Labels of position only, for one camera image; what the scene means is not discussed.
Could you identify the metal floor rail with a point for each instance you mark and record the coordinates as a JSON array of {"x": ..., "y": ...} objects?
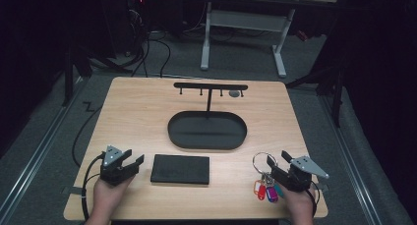
[
  {"x": 350, "y": 159},
  {"x": 36, "y": 159}
]

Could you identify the black wallet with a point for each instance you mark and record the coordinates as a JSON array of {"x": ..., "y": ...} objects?
[{"x": 180, "y": 169}]

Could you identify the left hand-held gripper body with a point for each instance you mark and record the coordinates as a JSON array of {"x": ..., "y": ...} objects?
[{"x": 113, "y": 172}]

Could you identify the grey round table grommet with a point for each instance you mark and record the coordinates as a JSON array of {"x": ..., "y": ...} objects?
[{"x": 234, "y": 93}]

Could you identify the black key holder stand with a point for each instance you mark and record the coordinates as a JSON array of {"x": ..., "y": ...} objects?
[{"x": 206, "y": 130}]

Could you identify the white-framed desk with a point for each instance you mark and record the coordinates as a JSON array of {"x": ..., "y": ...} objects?
[{"x": 246, "y": 20}]

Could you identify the person's right hand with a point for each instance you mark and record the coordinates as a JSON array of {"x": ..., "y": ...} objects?
[{"x": 298, "y": 202}]

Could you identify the black metal stand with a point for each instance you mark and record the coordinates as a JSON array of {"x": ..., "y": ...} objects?
[
  {"x": 336, "y": 94},
  {"x": 70, "y": 74}
]

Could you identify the grey tape strip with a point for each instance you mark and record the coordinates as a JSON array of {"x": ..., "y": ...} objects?
[{"x": 73, "y": 190}]

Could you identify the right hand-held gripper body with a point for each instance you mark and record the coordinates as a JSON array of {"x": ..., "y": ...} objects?
[{"x": 300, "y": 174}]

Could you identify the person's left hand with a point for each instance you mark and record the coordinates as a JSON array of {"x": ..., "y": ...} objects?
[{"x": 108, "y": 198}]

